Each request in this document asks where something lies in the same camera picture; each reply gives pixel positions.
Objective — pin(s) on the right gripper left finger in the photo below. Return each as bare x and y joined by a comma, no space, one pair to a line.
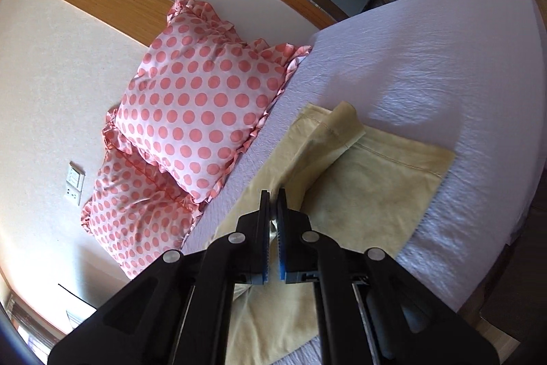
261,240

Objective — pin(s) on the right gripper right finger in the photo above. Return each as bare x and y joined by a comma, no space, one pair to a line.
290,226

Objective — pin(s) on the tan khaki pants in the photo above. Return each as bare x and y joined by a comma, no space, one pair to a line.
359,185

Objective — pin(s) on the pink polka dot pillow left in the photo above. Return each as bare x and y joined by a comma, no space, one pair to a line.
137,212

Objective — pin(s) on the pink polka dot pillow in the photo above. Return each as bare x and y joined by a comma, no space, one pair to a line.
199,98
137,212

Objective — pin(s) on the pink polka dot pillow right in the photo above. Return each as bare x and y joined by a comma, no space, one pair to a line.
199,98

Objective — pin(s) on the lavender bed sheet mattress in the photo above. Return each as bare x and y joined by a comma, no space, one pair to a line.
466,75

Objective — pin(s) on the white wall socket plate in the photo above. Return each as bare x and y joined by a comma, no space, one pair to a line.
73,192

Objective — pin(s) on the white wall switch plate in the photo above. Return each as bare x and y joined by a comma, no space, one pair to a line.
75,174

